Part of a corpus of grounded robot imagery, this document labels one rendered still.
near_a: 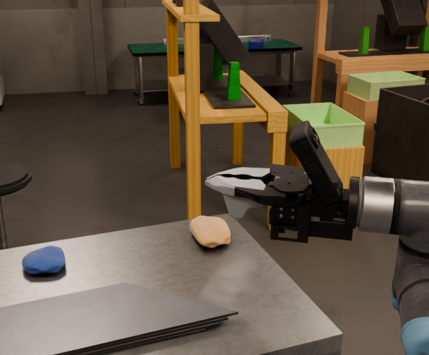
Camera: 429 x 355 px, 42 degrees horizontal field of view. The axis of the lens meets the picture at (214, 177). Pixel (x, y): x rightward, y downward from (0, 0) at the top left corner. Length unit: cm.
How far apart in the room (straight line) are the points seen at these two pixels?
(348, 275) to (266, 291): 217
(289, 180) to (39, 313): 65
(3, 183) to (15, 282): 160
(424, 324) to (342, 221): 19
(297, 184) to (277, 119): 284
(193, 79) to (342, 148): 109
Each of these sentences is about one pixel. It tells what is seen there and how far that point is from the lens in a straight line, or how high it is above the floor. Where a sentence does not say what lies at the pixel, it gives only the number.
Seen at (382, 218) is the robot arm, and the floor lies 143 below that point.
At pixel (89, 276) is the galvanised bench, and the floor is 105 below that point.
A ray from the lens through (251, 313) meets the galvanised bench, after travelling 122.
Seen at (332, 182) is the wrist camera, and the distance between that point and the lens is 75.
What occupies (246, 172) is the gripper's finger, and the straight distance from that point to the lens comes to 79.
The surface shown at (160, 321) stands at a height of 107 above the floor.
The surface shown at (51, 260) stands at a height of 108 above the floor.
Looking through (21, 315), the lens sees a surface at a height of 107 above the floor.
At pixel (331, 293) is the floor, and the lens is 325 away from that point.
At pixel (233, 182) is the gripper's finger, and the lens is 77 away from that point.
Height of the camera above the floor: 175
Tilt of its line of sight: 22 degrees down
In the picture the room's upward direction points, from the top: straight up
